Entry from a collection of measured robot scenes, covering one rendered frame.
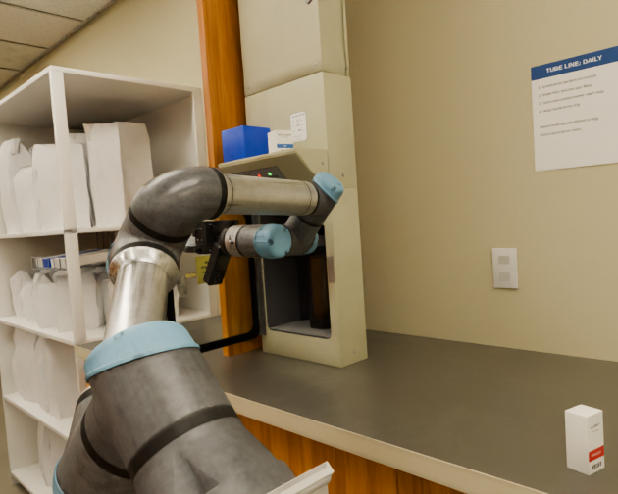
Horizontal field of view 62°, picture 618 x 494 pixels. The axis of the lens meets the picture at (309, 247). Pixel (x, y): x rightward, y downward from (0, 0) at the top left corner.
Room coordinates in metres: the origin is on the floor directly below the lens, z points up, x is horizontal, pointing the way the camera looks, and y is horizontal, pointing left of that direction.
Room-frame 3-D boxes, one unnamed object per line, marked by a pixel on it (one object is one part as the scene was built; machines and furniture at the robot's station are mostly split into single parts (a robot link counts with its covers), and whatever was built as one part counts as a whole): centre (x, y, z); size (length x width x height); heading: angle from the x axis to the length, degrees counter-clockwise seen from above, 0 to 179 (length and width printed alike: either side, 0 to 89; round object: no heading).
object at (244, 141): (1.48, 0.16, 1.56); 0.10 x 0.10 x 0.09; 45
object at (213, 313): (1.44, 0.27, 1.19); 0.30 x 0.01 x 0.40; 136
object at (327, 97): (1.55, -0.04, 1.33); 0.32 x 0.25 x 0.77; 45
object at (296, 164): (1.42, 0.09, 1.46); 0.32 x 0.12 x 0.10; 45
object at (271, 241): (1.17, 0.10, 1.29); 0.11 x 0.09 x 0.08; 49
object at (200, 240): (1.28, 0.22, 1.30); 0.12 x 0.08 x 0.09; 49
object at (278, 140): (1.38, 0.06, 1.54); 0.05 x 0.05 x 0.06; 29
